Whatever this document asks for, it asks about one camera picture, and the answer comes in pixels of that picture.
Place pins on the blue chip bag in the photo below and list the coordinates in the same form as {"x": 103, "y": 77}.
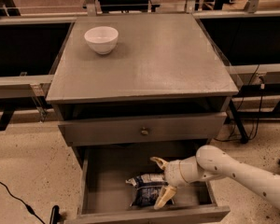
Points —
{"x": 147, "y": 188}

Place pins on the open middle drawer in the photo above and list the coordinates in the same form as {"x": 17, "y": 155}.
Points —
{"x": 106, "y": 198}

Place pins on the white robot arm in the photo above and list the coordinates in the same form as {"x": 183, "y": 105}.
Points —
{"x": 211, "y": 163}

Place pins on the grey wooden drawer cabinet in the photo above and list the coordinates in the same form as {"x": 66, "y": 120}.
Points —
{"x": 163, "y": 64}

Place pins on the white ceramic bowl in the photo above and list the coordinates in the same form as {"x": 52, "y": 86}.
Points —
{"x": 102, "y": 39}

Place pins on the black object bottom left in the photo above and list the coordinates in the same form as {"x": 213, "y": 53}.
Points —
{"x": 55, "y": 215}

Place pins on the top drawer with knob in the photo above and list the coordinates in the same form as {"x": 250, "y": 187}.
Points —
{"x": 95, "y": 132}

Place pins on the round brass drawer knob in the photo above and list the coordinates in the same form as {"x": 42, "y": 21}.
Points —
{"x": 144, "y": 131}

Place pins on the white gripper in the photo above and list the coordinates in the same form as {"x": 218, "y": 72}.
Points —
{"x": 172, "y": 173}

